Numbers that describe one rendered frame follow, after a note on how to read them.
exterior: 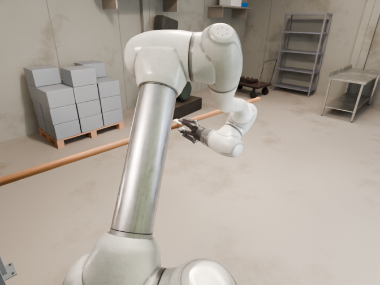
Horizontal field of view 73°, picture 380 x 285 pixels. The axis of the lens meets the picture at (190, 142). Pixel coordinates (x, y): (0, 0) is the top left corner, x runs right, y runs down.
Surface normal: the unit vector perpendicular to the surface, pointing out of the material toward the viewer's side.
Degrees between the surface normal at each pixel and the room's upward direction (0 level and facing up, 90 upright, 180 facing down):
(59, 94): 90
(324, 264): 0
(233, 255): 0
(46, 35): 90
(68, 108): 90
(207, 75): 126
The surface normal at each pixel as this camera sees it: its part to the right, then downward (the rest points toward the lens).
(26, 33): 0.73, 0.30
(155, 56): -0.14, -0.17
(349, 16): -0.68, 0.31
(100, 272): -0.27, -0.36
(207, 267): 0.12, -0.85
